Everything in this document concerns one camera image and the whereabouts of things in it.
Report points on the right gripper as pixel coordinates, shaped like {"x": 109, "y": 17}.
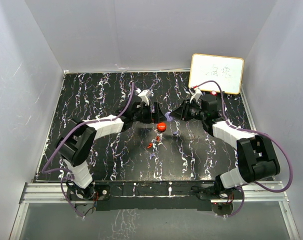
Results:
{"x": 181, "y": 113}

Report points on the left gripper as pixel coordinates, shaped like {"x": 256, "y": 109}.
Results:
{"x": 157, "y": 117}

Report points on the lilac earbud charging case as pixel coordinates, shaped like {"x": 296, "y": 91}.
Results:
{"x": 168, "y": 117}

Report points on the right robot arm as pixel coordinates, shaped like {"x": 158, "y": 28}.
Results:
{"x": 256, "y": 155}

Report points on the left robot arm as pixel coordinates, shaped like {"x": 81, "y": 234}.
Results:
{"x": 75, "y": 147}

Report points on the orange earbud charging case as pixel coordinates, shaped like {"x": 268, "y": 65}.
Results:
{"x": 161, "y": 127}

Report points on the yellow framed whiteboard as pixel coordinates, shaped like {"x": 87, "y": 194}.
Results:
{"x": 215, "y": 73}

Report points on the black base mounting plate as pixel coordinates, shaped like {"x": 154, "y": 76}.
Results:
{"x": 159, "y": 195}

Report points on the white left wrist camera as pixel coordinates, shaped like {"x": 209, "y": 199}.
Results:
{"x": 145, "y": 96}

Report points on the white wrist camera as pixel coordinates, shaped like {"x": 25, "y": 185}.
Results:
{"x": 196, "y": 93}
{"x": 145, "y": 96}

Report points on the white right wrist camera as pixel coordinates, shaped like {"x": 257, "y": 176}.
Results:
{"x": 196, "y": 93}

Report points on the aluminium frame rail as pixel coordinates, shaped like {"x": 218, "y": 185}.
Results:
{"x": 136, "y": 212}

